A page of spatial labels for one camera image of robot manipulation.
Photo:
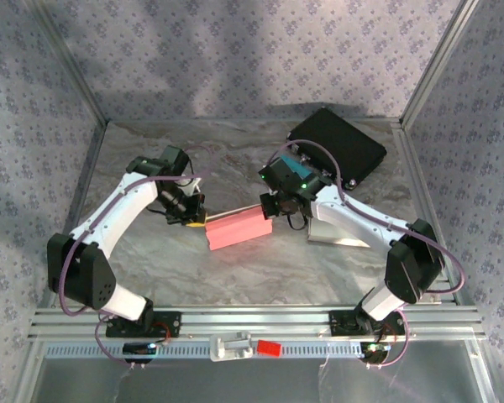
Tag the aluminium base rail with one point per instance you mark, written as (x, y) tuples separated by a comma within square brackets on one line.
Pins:
[(256, 321)]

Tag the white paper box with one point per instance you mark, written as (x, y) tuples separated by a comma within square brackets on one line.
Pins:
[(332, 235)]

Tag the aluminium side rail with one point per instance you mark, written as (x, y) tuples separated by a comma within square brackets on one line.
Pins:
[(80, 197), (420, 189)]

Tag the white plastic bracket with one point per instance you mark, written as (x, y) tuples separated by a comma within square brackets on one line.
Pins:
[(231, 347)]

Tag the aluminium frame post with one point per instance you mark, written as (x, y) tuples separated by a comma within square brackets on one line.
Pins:
[(67, 63), (437, 63)]

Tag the black electronics module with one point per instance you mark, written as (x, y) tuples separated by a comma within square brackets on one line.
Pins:
[(140, 350)]

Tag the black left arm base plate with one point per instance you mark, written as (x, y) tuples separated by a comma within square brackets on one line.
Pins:
[(168, 325)]

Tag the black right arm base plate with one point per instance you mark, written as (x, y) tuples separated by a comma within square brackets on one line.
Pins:
[(340, 323)]

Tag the round black electronics board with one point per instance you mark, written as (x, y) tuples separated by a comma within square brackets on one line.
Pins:
[(374, 352)]

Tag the red plastic block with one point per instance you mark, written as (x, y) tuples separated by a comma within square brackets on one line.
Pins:
[(269, 349)]

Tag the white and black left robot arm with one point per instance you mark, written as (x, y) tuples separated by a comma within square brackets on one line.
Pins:
[(84, 273)]

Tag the black hard case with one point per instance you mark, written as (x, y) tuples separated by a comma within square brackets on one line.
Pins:
[(344, 142)]

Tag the grey metal sheet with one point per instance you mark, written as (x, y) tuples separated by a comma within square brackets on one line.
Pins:
[(256, 382)]

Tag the pink paper box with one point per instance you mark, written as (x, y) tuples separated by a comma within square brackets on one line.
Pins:
[(239, 228)]

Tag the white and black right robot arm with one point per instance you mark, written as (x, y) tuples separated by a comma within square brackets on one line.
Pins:
[(416, 260)]

